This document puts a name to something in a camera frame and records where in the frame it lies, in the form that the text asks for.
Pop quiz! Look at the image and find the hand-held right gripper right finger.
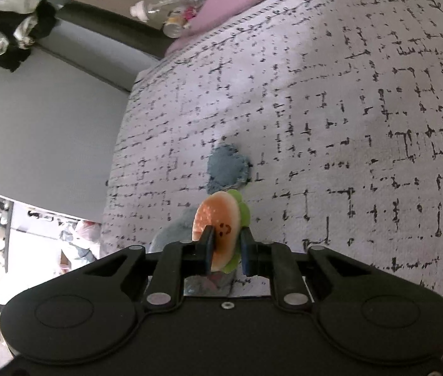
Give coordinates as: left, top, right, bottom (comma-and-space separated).
239, 226, 363, 307

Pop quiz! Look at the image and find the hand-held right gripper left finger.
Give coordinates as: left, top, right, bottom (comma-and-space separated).
85, 225, 216, 309

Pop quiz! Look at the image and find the small colourful can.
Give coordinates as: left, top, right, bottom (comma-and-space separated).
162, 11, 191, 39

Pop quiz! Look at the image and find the clear plastic bottle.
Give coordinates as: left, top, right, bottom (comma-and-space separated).
130, 0, 206, 28

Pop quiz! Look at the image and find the patterned white blanket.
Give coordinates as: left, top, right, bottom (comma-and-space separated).
100, 0, 443, 357

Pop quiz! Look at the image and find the burger plush toy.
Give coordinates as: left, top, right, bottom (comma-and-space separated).
192, 189, 252, 274

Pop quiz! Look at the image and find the pink pillow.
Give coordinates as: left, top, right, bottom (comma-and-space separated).
165, 0, 304, 55

